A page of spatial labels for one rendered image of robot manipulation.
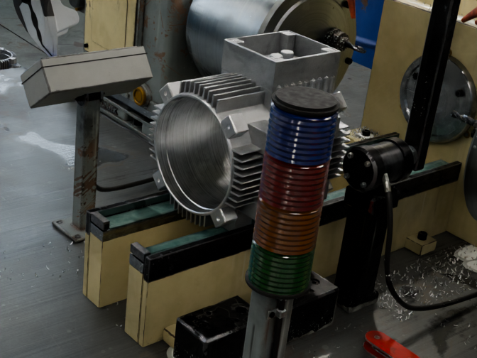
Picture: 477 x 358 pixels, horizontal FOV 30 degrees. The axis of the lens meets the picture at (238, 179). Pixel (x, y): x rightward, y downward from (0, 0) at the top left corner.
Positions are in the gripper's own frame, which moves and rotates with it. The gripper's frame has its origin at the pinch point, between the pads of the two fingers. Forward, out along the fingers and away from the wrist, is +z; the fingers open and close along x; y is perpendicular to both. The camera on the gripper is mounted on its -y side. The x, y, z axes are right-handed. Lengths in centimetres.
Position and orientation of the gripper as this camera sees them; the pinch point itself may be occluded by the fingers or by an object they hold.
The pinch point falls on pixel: (46, 48)
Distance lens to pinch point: 128.3
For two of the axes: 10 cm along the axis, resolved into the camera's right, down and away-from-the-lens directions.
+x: -5.8, 2.3, 7.8
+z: 3.0, 9.5, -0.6
